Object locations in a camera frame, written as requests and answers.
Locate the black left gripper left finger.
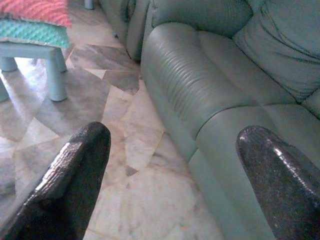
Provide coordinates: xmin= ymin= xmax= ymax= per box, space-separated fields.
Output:
xmin=0 ymin=121 xmax=112 ymax=240

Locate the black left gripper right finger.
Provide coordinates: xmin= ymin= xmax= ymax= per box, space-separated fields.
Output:
xmin=235 ymin=125 xmax=320 ymax=240

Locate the pink knit pillow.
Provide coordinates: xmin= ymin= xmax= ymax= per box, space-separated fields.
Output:
xmin=0 ymin=0 xmax=73 ymax=29

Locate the green leather sofa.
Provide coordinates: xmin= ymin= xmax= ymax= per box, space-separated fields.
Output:
xmin=139 ymin=0 xmax=320 ymax=240

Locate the teal knit pillow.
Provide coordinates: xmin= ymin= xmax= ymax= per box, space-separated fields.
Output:
xmin=0 ymin=18 xmax=71 ymax=50

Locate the green leather armchair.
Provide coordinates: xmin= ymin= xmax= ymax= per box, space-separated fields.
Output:
xmin=98 ymin=0 xmax=154 ymax=63

